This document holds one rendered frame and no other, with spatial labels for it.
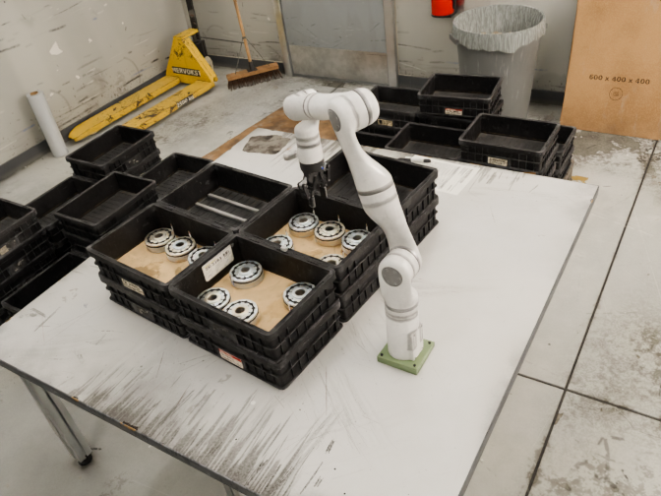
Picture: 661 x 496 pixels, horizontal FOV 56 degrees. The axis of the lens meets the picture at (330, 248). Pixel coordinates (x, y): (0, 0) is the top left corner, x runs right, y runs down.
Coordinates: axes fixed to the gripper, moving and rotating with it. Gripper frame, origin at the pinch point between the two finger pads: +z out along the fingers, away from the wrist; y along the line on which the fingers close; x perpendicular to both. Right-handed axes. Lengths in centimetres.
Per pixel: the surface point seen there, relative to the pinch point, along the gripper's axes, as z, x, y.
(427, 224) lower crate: 26.3, -19.3, 33.1
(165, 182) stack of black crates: 62, 152, 51
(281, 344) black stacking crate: 14, -19, -45
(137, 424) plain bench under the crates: 30, 11, -77
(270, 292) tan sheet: 17.4, 0.4, -27.7
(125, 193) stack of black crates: 51, 147, 23
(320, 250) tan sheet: 17.4, -1.0, -4.3
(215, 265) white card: 11.4, 18.9, -30.5
